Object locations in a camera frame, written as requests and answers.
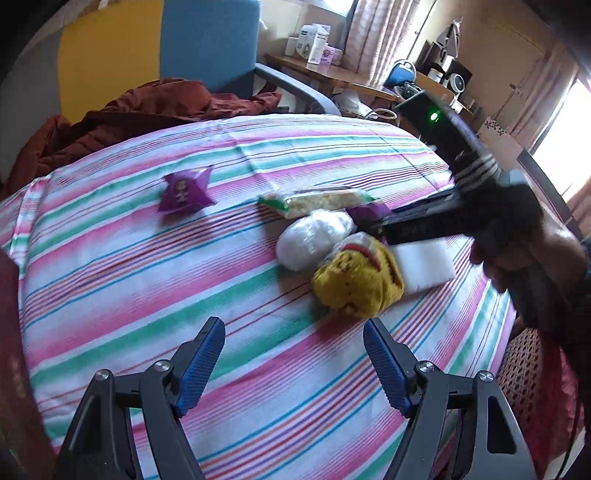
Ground yellow knitted toy in bag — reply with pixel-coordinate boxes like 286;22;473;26
312;232;406;318

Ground patterned cardboard box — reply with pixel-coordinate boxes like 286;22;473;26
478;115;522;144

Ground striped bed sheet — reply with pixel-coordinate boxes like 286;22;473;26
0;113;518;480

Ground striped pink curtain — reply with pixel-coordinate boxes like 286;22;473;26
344;0;426;90

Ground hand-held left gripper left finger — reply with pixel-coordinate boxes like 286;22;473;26
54;316;227;480

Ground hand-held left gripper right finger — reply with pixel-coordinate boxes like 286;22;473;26
362;318;539;480

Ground blue bag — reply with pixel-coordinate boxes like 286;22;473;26
384;59;416;88

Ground black stereo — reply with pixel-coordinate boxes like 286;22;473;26
418;39;474;97

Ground maroon jacket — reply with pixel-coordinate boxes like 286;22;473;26
0;78;283;199

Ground white plastic bag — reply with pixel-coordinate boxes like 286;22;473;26
335;90;370;114

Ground person's right forearm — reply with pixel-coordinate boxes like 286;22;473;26
508;237;591;342

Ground wooden side table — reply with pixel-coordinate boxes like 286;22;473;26
264;52;400;104

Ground crumpled clear plastic bag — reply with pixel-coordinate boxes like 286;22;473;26
276;209;355;271

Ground white carton box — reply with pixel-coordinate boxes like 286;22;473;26
295;24;331;63

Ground person's right hand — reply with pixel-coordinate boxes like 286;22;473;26
470;227;585;292

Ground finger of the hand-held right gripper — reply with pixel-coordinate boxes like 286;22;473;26
383;213;469;246
392;193;462;220

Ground blue yellow grey armchair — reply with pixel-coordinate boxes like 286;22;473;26
0;0;342;125

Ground small purple snack packet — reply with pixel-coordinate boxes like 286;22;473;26
157;166;216;217

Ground green and white snack packet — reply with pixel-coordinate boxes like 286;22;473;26
257;187;380;219

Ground white foam block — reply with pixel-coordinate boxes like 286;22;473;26
392;233;455;294

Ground large purple snack packet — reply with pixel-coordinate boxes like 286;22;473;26
346;203;393;232

